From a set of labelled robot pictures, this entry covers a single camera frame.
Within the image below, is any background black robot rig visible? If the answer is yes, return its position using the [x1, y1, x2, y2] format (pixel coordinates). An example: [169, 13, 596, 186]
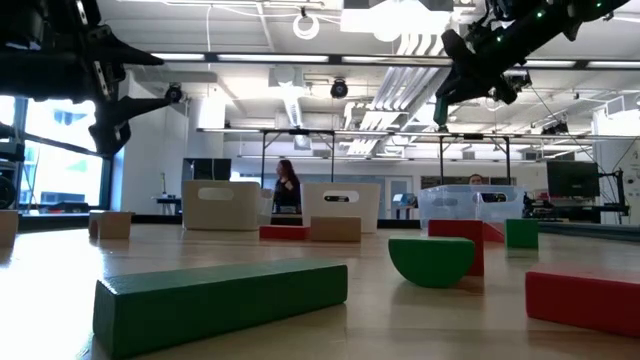
[522, 168, 631, 225]

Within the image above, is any long green block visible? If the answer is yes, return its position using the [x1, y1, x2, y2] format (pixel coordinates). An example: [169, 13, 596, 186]
[92, 258, 349, 359]

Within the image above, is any clear plastic bin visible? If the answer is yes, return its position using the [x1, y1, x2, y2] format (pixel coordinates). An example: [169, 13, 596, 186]
[417, 184, 526, 236]

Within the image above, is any window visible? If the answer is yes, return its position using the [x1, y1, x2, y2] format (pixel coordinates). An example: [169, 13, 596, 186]
[0, 94, 114, 209]

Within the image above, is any black monitor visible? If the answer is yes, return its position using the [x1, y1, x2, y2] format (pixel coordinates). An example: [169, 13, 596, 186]
[181, 157, 233, 182]
[545, 159, 601, 200]

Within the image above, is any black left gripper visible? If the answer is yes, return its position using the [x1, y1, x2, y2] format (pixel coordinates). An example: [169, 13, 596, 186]
[0, 0, 174, 157]

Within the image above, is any natural wood rectangular block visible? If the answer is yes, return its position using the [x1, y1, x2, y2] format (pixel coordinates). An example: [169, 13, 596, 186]
[309, 215, 363, 244]

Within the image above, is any long red block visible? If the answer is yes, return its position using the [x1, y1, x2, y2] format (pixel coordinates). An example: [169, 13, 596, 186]
[524, 263, 640, 339]

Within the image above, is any black overhead light bar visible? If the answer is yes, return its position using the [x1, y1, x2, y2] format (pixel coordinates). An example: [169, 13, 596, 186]
[149, 51, 640, 71]

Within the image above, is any grey plastic bin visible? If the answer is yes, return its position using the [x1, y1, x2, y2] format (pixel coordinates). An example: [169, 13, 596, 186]
[181, 179, 261, 232]

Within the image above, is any green half-round block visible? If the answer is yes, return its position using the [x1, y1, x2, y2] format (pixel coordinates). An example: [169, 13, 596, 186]
[388, 236, 476, 289]

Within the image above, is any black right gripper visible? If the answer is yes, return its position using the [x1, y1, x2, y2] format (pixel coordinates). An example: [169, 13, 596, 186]
[433, 19, 532, 126]

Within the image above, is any red rectangular block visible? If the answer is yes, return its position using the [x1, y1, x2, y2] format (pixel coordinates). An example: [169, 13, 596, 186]
[428, 219, 485, 278]
[258, 224, 311, 242]

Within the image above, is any person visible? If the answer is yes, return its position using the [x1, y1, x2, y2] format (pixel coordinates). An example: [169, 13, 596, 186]
[467, 172, 506, 204]
[272, 158, 303, 215]

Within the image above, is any small red block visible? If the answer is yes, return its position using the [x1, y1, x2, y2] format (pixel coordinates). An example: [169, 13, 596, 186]
[482, 222, 507, 244]

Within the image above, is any white plastic bin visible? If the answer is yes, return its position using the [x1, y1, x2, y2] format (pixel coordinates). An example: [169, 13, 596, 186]
[300, 182, 382, 235]

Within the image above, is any green cube block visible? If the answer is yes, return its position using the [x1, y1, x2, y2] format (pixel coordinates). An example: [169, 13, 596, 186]
[504, 218, 540, 250]

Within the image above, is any dark side table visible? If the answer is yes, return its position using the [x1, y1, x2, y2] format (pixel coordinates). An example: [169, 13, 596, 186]
[154, 196, 182, 216]

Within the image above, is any black metal station frame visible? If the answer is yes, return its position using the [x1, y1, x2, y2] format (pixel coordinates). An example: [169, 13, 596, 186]
[259, 128, 337, 184]
[438, 132, 512, 186]

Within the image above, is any natural wood cutout block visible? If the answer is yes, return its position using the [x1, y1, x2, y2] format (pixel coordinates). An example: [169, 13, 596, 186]
[88, 210, 134, 241]

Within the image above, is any white cable coil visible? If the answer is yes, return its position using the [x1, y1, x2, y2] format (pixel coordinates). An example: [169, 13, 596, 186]
[292, 12, 321, 41]

